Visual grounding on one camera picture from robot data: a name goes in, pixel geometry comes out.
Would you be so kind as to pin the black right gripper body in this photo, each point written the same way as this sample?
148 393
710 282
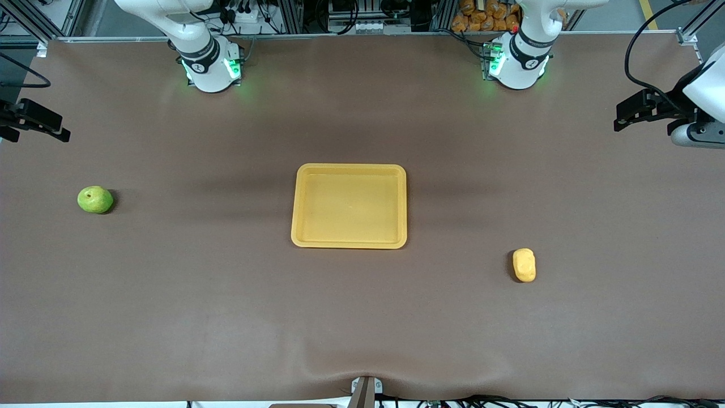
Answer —
8 115

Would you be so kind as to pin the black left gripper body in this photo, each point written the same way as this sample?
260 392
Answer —
676 102

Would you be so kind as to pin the green apple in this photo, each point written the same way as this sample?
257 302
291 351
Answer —
95 200

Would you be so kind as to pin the yellow potato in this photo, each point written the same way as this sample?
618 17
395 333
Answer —
524 265

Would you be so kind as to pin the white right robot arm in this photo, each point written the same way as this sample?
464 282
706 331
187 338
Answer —
207 62

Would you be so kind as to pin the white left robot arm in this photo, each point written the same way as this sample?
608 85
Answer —
521 62

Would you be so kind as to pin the yellow plastic tray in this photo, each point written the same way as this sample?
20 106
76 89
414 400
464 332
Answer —
348 207

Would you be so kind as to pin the orange snack bag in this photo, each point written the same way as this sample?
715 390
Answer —
481 17

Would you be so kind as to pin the white power strip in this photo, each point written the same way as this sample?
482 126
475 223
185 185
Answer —
249 16

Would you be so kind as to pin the white connector strip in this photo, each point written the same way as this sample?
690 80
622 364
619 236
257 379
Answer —
374 26

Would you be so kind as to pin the brown table mat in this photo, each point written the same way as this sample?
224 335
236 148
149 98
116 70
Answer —
362 317

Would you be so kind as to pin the silver corner bracket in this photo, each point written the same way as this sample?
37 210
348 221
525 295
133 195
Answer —
688 37
41 50

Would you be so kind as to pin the aluminium frame post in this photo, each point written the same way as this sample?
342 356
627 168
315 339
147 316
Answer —
443 16
291 17

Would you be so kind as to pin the silver table edge rail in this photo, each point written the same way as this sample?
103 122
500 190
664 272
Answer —
340 36

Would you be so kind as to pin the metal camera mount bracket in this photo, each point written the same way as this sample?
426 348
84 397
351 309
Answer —
365 394

